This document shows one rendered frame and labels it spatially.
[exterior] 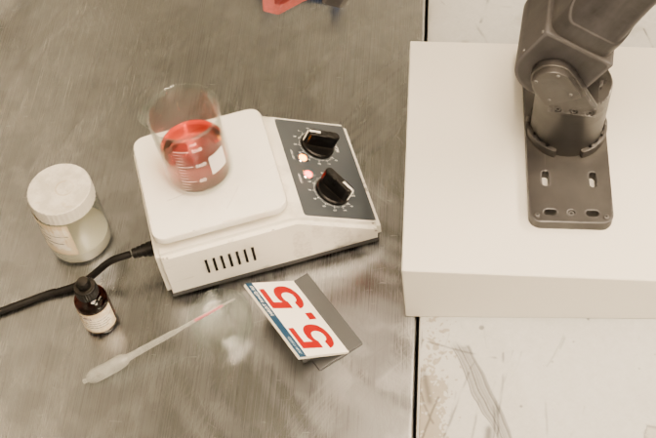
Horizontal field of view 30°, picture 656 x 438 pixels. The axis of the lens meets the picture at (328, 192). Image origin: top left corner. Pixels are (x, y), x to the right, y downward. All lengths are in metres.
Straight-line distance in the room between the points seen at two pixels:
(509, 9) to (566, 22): 0.36
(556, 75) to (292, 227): 0.27
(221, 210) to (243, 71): 0.26
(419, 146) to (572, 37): 0.20
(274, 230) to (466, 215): 0.17
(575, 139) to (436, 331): 0.20
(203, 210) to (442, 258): 0.21
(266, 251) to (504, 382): 0.24
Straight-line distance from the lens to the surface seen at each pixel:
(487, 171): 1.08
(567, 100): 1.00
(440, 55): 1.16
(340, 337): 1.07
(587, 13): 0.95
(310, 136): 1.12
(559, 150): 1.08
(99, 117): 1.27
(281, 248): 1.09
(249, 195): 1.06
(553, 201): 1.05
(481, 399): 1.04
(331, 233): 1.09
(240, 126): 1.11
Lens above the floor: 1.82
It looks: 53 degrees down
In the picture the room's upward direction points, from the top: 9 degrees counter-clockwise
